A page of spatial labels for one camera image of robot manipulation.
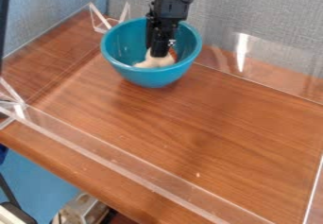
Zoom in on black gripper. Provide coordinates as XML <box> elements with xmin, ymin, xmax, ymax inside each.
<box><xmin>145</xmin><ymin>0</ymin><xmax>195</xmax><ymax>58</ymax></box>

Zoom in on blue bowl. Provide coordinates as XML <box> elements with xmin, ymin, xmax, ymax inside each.
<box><xmin>100</xmin><ymin>17</ymin><xmax>201</xmax><ymax>88</ymax></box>

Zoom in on clear acrylic tray walls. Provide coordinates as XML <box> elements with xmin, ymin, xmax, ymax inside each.
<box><xmin>0</xmin><ymin>10</ymin><xmax>323</xmax><ymax>224</ymax></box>

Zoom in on white power strip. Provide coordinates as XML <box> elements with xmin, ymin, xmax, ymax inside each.
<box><xmin>51</xmin><ymin>192</ymin><xmax>109</xmax><ymax>224</ymax></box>

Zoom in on black stand leg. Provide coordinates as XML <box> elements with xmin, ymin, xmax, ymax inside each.
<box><xmin>0</xmin><ymin>173</ymin><xmax>37</xmax><ymax>224</ymax></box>

